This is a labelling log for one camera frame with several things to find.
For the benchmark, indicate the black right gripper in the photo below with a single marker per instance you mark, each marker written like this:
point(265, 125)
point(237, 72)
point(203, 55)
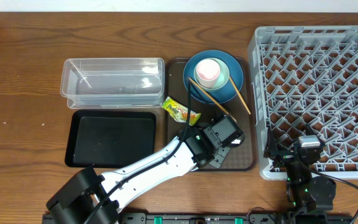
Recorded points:
point(284, 155)

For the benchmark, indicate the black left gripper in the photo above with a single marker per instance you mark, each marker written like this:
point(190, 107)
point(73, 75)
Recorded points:
point(220, 159)

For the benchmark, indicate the yellow snack wrapper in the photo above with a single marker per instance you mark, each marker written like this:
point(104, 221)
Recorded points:
point(179, 112)

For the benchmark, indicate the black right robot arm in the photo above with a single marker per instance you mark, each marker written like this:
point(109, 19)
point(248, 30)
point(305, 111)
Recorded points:
point(309, 194)

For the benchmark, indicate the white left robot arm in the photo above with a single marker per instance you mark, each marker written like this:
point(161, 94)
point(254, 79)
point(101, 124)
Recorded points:
point(91, 198)

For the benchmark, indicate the grey dishwasher rack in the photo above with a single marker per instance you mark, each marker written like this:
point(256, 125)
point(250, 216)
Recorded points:
point(307, 76)

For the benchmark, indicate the brown serving tray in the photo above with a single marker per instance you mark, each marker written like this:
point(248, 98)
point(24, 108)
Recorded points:
point(240, 158)

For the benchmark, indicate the dark blue plate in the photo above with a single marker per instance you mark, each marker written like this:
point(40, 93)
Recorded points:
point(227, 92)

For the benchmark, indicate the right wooden chopstick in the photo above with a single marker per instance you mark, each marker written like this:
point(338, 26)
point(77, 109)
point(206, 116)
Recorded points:
point(239, 95)

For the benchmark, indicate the wooden chopstick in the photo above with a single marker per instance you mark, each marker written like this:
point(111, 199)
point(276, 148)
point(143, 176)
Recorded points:
point(239, 95)
point(211, 98)

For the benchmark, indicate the left wooden chopstick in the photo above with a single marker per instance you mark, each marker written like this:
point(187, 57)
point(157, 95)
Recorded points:
point(211, 98)

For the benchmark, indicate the mint green bowl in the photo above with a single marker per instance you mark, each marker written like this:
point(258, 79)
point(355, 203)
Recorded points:
point(223, 78)

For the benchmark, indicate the pink cup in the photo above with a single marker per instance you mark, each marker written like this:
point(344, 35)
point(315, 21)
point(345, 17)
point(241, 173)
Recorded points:
point(207, 72)

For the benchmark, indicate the black tray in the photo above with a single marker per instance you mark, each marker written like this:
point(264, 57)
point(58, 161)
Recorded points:
point(109, 139)

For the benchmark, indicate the clear plastic bin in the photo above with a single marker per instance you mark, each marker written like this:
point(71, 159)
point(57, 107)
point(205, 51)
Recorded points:
point(113, 82)

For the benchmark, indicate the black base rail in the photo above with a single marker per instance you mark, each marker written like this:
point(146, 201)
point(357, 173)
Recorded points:
point(252, 218)

